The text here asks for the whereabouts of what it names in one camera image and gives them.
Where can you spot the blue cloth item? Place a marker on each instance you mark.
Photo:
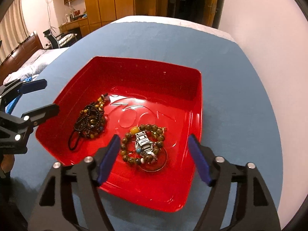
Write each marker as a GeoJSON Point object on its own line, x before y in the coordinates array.
{"type": "Point", "coordinates": [10, 103]}

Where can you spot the white quilt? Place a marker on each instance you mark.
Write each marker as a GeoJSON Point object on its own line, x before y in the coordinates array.
{"type": "Point", "coordinates": [36, 62]}

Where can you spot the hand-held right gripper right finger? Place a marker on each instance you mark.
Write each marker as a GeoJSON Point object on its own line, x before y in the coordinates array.
{"type": "Point", "coordinates": [199, 160]}

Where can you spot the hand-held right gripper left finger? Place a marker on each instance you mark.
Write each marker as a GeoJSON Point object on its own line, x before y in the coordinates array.
{"type": "Point", "coordinates": [109, 160]}

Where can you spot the wooden wardrobe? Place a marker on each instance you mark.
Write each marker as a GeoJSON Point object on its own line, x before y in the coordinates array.
{"type": "Point", "coordinates": [110, 0]}

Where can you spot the silver metal watch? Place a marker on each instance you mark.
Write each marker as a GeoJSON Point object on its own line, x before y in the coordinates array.
{"type": "Point", "coordinates": [144, 146]}

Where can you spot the silver bangle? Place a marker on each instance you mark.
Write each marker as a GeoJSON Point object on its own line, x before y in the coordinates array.
{"type": "Point", "coordinates": [150, 170]}

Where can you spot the beige curtain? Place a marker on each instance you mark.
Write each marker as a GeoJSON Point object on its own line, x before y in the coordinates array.
{"type": "Point", "coordinates": [12, 28]}

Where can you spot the red plastic box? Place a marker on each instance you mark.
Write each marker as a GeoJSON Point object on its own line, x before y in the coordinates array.
{"type": "Point", "coordinates": [149, 93]}

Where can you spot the person's dark pants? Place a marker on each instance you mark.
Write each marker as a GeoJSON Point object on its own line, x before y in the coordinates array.
{"type": "Point", "coordinates": [9, 202]}

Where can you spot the black office chair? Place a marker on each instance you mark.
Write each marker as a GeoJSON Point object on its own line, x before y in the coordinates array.
{"type": "Point", "coordinates": [51, 38]}

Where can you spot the person's left hand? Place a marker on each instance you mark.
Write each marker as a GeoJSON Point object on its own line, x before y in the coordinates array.
{"type": "Point", "coordinates": [6, 162]}

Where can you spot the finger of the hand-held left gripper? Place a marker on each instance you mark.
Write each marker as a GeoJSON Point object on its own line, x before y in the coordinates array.
{"type": "Point", "coordinates": [41, 114]}
{"type": "Point", "coordinates": [33, 86]}

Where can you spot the wooden door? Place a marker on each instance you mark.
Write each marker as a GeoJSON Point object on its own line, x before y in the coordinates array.
{"type": "Point", "coordinates": [216, 2]}

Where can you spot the wooden desk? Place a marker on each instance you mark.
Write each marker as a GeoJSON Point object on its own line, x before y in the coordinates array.
{"type": "Point", "coordinates": [77, 25]}

